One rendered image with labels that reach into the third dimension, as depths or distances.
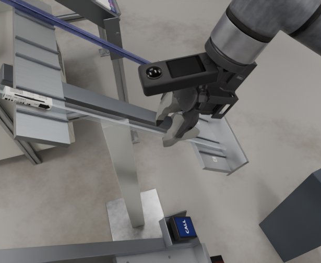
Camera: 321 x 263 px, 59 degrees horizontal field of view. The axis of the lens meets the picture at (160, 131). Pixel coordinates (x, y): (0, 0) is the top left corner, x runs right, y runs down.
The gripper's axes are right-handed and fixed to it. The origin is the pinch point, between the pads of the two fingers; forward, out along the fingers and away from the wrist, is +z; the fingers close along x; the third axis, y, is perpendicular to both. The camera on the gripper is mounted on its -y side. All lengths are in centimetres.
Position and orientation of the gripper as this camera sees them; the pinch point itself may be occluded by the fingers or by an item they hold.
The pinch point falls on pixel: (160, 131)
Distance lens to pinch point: 53.8
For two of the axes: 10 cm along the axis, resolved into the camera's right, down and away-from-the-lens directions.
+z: -4.2, 6.0, 6.8
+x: -2.9, -8.0, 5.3
